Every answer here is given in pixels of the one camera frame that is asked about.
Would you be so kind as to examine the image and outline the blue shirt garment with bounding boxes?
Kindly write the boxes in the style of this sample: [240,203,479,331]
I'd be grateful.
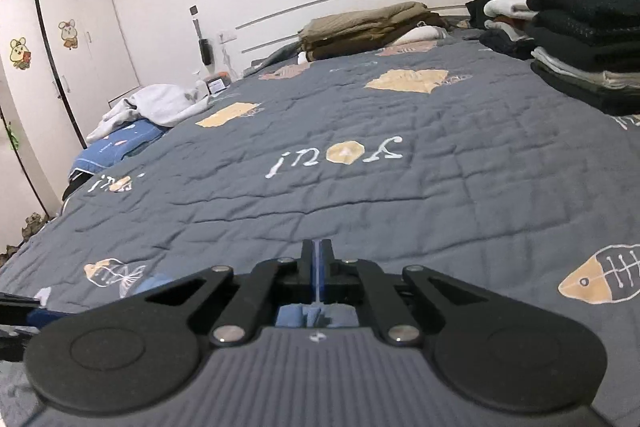
[129,271,359,331]

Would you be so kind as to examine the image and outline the black clothes rack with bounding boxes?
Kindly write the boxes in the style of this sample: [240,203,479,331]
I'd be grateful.
[1,114,51,221]

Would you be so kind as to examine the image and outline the black folded clothes stack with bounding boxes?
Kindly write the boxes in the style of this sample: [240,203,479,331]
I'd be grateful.
[525,0,639,116]

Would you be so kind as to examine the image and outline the grey quilted bedspread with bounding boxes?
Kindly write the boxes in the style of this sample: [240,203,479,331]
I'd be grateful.
[1,36,639,426]

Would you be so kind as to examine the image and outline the blue patterned pillow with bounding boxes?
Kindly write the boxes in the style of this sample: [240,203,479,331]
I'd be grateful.
[67,119,168,182]

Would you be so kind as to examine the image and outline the light grey hoodie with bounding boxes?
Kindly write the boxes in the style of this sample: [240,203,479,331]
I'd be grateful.
[86,81,215,144]

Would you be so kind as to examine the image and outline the olive brown folded blanket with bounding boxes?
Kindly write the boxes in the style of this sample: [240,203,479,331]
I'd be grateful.
[298,1,449,62]

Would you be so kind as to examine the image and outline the white wardrobe with stickers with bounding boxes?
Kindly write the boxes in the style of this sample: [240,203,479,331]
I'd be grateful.
[1,0,139,215]

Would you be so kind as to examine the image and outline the black garment near headboard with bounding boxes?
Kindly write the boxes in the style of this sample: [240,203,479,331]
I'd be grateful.
[464,0,516,32]

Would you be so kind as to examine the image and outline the white folded garment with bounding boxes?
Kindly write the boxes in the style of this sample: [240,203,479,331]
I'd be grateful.
[484,0,537,20]

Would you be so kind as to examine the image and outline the black wall mounted device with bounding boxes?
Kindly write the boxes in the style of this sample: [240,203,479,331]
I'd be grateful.
[198,38,213,66]

